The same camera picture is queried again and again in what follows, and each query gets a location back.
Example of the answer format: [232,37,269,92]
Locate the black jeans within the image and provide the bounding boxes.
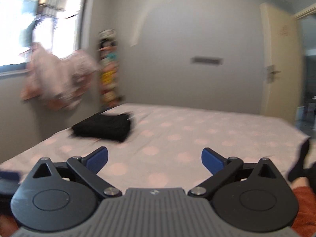
[71,113,132,143]

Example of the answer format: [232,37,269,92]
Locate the hanging floral pink clothes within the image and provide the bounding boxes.
[21,42,100,111]

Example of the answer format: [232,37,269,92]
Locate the pink polka dot bedsheet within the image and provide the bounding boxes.
[1,104,306,191]

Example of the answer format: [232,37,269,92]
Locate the cream door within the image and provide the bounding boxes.
[260,3,303,125]

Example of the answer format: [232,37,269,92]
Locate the orange red garment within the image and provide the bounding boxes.
[291,187,316,237]

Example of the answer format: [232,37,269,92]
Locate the window with bright light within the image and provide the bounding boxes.
[1,0,86,74]

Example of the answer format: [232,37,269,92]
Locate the grey wall vent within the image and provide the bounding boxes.
[191,56,223,65]

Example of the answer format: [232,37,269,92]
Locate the metal door handle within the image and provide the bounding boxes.
[266,65,281,83]

